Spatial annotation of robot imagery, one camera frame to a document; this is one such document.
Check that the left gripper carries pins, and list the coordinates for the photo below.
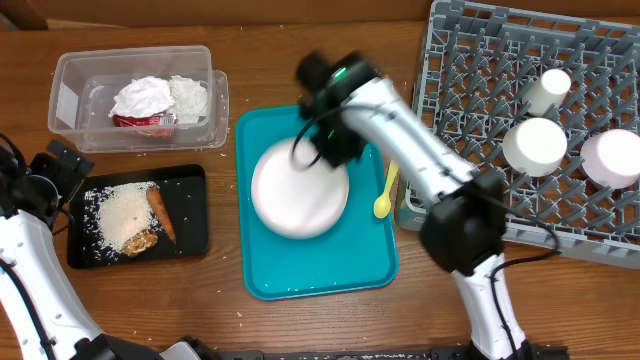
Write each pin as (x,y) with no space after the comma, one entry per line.
(64,177)

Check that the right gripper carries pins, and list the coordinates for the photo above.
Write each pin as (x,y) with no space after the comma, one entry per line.
(331,155)

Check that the large white plate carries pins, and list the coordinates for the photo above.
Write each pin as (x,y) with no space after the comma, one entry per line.
(297,194)

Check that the yellow plastic spoon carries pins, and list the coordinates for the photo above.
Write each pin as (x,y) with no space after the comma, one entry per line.
(382,205)

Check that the brown food scrap chunk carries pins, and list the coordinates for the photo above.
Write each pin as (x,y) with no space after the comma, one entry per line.
(139,243)

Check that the orange carrot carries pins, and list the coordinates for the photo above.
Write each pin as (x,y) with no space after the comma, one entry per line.
(157,205)

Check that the red foil snack wrapper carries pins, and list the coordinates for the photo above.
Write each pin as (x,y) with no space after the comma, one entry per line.
(145,122)

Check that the white paper napkin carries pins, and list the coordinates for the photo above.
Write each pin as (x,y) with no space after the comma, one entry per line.
(190,99)

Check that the grey dishwasher rack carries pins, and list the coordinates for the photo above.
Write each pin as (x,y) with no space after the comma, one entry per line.
(479,60)

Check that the pale green saucer plate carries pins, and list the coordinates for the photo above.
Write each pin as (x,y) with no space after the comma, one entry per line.
(535,147)

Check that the small white cup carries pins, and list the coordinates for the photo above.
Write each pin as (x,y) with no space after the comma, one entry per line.
(549,89)

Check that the medium white plate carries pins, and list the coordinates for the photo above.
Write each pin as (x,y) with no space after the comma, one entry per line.
(612,158)

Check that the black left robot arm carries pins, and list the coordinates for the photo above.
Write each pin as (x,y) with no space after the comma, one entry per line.
(47,316)

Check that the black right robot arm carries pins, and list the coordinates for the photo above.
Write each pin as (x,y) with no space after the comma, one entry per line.
(465,222)

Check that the pile of rice grains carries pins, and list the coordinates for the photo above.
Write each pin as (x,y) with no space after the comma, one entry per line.
(113,214)

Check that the teal plastic serving tray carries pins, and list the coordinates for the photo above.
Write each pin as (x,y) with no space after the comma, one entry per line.
(358,252)

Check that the clear plastic bin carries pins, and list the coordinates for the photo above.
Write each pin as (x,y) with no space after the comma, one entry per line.
(85,85)

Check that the black plastic tray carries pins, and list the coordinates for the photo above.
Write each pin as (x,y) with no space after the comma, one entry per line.
(183,190)

